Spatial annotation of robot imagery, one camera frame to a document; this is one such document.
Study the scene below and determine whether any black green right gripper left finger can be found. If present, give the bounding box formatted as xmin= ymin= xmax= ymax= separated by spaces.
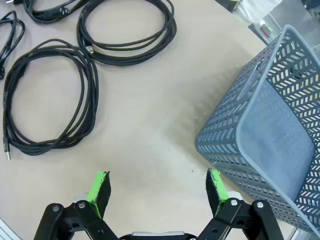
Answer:
xmin=33 ymin=170 xmax=118 ymax=240

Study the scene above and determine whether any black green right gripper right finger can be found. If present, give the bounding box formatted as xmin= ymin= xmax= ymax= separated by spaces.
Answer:
xmin=197 ymin=167 xmax=285 ymax=240

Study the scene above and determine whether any black USB cable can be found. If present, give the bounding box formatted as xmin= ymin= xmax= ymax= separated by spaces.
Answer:
xmin=2 ymin=38 xmax=101 ymax=161

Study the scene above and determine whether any black braided cable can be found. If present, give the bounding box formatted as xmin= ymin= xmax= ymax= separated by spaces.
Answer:
xmin=76 ymin=0 xmax=178 ymax=67

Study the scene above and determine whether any right blue plastic basket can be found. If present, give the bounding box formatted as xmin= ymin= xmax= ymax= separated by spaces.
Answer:
xmin=194 ymin=24 xmax=320 ymax=237

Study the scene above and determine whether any aluminium frame rail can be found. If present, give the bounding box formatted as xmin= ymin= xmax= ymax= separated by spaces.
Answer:
xmin=0 ymin=216 xmax=22 ymax=240

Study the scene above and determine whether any thin black power cable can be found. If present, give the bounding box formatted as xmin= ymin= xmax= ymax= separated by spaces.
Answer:
xmin=0 ymin=11 xmax=26 ymax=81

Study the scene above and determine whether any black coiled power cable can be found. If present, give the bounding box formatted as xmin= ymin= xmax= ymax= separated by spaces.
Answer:
xmin=4 ymin=0 xmax=90 ymax=25

